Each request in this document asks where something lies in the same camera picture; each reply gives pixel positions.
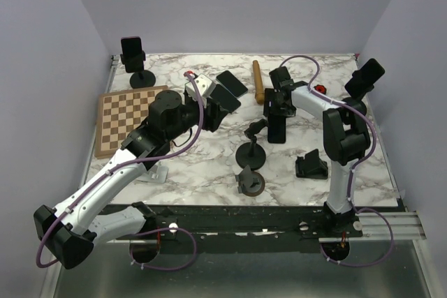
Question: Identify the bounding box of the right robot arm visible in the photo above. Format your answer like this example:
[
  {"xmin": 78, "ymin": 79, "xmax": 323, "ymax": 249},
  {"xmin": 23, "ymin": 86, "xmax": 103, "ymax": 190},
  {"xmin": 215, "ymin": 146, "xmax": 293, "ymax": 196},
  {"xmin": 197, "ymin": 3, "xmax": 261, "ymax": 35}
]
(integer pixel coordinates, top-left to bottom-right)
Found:
[{"xmin": 263, "ymin": 66, "xmax": 376, "ymax": 237}]

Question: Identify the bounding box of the silver phone stand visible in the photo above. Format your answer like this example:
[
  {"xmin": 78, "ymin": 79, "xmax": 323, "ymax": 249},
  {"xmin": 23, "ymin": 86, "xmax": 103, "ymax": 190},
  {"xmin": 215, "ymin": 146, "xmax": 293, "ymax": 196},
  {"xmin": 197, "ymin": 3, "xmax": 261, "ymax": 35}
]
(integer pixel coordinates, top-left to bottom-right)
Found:
[{"xmin": 137, "ymin": 163, "xmax": 169, "ymax": 184}]

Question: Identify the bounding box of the round wooden base stand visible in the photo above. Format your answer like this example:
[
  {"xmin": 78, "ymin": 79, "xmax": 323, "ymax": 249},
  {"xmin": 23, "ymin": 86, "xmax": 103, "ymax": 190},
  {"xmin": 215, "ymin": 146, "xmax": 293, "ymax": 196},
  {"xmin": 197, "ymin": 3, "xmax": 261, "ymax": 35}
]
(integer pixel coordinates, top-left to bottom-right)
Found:
[{"xmin": 235, "ymin": 165, "xmax": 265, "ymax": 197}]

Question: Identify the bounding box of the wooden rolling pin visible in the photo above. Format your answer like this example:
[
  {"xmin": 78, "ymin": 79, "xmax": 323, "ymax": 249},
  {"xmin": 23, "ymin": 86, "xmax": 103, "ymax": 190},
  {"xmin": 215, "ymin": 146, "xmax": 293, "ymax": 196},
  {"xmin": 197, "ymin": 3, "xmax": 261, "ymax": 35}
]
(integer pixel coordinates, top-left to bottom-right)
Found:
[{"xmin": 252, "ymin": 60, "xmax": 265, "ymax": 105}]

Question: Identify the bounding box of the wooden chessboard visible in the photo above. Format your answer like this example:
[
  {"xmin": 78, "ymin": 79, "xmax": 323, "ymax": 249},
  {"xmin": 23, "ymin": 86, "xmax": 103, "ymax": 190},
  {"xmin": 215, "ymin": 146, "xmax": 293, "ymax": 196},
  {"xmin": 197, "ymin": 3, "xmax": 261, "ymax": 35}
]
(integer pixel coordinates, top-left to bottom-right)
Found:
[{"xmin": 94, "ymin": 85, "xmax": 168, "ymax": 159}]

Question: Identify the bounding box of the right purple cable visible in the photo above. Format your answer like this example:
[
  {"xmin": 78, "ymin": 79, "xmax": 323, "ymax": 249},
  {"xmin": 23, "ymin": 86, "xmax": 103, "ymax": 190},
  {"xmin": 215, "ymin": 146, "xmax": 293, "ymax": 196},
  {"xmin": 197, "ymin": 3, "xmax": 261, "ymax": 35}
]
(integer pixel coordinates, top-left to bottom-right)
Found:
[{"xmin": 279, "ymin": 54, "xmax": 395, "ymax": 269}]

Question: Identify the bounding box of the black pole stand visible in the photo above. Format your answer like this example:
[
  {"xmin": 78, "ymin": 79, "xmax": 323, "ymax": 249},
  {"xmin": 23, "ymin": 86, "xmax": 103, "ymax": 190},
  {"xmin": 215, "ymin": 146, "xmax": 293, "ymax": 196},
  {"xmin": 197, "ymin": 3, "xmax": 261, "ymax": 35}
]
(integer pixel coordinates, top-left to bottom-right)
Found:
[
  {"xmin": 120, "ymin": 52, "xmax": 156, "ymax": 89},
  {"xmin": 342, "ymin": 97, "xmax": 367, "ymax": 116},
  {"xmin": 235, "ymin": 119, "xmax": 268, "ymax": 171}
]

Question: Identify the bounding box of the black phone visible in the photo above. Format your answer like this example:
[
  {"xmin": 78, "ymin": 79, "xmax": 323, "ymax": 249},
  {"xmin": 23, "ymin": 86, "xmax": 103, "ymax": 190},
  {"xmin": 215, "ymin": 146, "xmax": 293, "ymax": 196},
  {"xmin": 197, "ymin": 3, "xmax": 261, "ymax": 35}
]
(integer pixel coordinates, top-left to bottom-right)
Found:
[{"xmin": 210, "ymin": 84, "xmax": 241, "ymax": 114}]

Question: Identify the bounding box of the red black knob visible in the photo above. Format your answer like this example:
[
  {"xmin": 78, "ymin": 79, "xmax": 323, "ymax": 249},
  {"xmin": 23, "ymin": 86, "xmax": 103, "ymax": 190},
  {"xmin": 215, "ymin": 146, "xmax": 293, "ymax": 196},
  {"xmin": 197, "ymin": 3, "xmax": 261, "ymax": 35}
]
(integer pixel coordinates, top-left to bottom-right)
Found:
[{"xmin": 314, "ymin": 84, "xmax": 327, "ymax": 95}]

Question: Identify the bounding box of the teal phone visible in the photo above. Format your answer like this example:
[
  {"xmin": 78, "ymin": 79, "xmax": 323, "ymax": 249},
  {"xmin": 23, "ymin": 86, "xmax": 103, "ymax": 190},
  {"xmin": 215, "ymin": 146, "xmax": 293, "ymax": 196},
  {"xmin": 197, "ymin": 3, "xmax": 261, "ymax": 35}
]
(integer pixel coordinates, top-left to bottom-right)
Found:
[{"xmin": 216, "ymin": 70, "xmax": 248, "ymax": 98}]

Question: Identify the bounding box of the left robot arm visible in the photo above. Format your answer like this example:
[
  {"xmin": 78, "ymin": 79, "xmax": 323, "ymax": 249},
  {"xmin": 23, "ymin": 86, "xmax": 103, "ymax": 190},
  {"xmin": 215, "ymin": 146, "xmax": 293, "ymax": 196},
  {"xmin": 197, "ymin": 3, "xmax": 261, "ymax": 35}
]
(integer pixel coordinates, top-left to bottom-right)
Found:
[{"xmin": 34, "ymin": 90, "xmax": 229, "ymax": 269}]

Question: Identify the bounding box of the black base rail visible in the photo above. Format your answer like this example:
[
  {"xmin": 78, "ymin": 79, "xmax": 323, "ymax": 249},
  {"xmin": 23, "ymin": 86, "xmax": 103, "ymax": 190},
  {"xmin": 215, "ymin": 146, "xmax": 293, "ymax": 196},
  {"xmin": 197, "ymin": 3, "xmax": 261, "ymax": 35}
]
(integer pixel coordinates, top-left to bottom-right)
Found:
[{"xmin": 115, "ymin": 203, "xmax": 409, "ymax": 255}]

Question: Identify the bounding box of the black folding stand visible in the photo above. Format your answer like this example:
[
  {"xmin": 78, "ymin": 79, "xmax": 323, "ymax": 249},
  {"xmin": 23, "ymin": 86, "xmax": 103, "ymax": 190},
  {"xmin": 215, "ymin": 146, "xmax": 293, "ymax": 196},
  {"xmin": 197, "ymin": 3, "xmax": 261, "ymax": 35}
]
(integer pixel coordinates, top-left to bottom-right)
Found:
[{"xmin": 295, "ymin": 149, "xmax": 328, "ymax": 179}]

